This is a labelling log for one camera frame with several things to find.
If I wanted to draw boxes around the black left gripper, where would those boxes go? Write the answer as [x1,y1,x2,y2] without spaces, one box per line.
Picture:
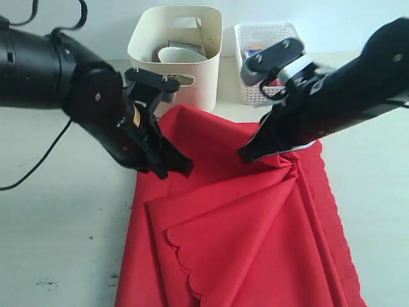
[86,95,194,179]

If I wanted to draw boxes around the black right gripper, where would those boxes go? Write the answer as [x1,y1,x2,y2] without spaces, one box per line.
[237,73,361,164]

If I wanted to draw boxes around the red table cloth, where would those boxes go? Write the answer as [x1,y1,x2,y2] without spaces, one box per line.
[115,106,365,306]

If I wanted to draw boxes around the blue white milk carton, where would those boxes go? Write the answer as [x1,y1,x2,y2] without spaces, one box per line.
[242,46,263,59]

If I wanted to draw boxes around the pale green ceramic bowl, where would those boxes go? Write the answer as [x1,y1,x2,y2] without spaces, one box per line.
[157,47,207,64]

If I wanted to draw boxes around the stainless steel cup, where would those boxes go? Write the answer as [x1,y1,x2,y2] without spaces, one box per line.
[167,40,205,56]

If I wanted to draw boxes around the red sausage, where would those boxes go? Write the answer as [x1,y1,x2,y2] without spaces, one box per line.
[267,79,283,87]

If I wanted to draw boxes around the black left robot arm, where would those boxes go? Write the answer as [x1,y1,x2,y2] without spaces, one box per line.
[1,19,194,179]

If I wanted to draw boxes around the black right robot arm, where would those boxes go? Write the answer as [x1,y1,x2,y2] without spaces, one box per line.
[238,17,408,163]

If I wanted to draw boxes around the white perforated plastic basket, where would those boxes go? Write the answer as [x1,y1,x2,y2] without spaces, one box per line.
[234,22,299,106]

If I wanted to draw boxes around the cream plastic bin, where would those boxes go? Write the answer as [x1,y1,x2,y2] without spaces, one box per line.
[127,5,223,116]

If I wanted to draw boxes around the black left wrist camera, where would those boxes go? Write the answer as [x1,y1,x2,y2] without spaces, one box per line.
[125,68,180,104]

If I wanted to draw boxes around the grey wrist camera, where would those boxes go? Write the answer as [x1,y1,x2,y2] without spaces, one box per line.
[240,38,315,87]

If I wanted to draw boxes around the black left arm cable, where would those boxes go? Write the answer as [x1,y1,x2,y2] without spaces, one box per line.
[0,0,89,192]

